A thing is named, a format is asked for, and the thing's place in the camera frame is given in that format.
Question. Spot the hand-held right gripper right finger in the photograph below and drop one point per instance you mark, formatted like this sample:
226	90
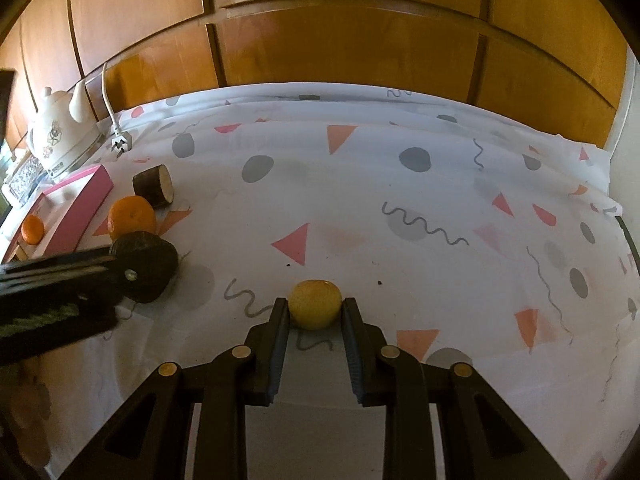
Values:
351	355

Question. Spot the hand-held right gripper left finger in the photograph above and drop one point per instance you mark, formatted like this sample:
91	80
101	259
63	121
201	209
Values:
280	350

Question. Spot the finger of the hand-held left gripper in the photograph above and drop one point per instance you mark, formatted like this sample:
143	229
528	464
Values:
75	267
60	325

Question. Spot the orange tangerine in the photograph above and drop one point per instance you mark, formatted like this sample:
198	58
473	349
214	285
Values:
131	216
32	230

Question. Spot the small yellow citrus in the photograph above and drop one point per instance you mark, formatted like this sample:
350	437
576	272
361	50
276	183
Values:
315	305

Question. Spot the pink shallow cardboard box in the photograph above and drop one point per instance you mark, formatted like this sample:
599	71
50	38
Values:
80	205

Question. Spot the dark brown fruit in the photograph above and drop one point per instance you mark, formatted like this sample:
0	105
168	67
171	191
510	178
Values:
155	270

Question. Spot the silver ornate tissue box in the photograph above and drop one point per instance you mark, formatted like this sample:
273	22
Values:
22	180

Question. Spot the kettle base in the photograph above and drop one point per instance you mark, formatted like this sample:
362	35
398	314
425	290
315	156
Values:
75	164

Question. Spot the dark cut fruit piece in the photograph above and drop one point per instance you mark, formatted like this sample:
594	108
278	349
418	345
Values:
150	185

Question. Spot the white patterned tablecloth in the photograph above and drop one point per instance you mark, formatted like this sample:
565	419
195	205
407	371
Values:
400	235

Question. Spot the white floral ceramic kettle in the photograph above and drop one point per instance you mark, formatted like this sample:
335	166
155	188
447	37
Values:
55	130

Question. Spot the wooden panelled cabinet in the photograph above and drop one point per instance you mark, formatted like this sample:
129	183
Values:
350	45

